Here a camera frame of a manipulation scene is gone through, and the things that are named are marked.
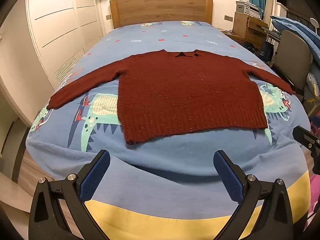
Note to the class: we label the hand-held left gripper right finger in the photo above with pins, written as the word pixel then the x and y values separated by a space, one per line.
pixel 228 177

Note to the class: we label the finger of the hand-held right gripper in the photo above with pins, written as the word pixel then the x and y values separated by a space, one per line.
pixel 303 136

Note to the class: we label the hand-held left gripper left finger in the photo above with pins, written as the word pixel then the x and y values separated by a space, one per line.
pixel 96 175

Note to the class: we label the dark red knitted sweater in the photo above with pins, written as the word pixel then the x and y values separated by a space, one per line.
pixel 187 92

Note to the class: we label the blue printed bed sheet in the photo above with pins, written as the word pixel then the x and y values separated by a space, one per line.
pixel 175 160

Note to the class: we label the grey chair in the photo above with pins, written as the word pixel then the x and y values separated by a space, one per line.
pixel 292 55

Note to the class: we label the dark bag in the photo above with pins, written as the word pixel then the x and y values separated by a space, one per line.
pixel 267 50

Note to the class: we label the white desk lamp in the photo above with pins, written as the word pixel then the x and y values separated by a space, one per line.
pixel 313 22

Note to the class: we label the wooden drawer cabinet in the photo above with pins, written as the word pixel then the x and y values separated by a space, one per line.
pixel 240 25

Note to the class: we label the white printer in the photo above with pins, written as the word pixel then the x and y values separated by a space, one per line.
pixel 243 7

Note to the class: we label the white wardrobe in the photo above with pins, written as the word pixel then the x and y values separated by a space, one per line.
pixel 62 30

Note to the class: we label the wooden headboard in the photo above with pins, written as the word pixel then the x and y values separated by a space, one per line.
pixel 160 10

